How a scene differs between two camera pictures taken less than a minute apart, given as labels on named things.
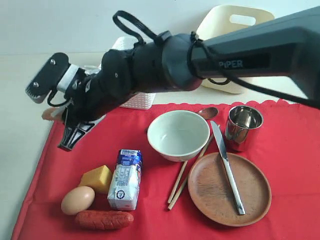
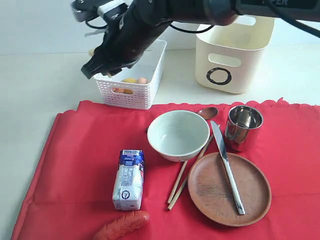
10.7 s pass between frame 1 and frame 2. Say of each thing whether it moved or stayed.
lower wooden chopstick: stayed
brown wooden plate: stayed
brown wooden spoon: stayed
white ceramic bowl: stayed
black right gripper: moved
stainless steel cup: stayed
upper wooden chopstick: stayed
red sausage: moved
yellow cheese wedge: moved
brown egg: moved
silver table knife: stayed
